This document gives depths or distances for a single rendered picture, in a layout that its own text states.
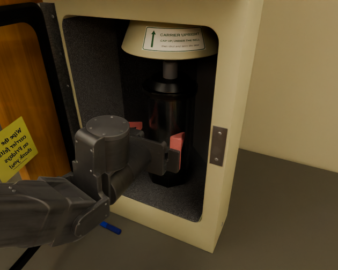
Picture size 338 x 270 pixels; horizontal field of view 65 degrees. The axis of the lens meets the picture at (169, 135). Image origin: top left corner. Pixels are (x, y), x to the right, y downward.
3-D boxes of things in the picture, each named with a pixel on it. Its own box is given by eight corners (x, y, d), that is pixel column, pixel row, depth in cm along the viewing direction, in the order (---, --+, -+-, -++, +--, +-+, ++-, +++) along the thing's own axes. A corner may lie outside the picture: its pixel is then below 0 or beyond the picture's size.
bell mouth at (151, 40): (152, 32, 56) (151, 4, 53) (234, 40, 50) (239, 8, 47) (100, 51, 43) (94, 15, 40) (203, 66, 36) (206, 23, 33)
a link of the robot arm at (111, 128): (36, 207, 37) (76, 242, 33) (20, 137, 30) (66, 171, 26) (103, 167, 45) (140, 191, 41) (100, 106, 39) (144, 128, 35)
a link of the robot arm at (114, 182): (80, 200, 40) (112, 216, 38) (76, 165, 36) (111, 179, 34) (108, 174, 45) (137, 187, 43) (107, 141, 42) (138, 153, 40)
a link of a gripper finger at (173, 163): (162, 114, 53) (137, 135, 45) (196, 122, 50) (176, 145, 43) (161, 143, 56) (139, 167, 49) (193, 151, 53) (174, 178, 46)
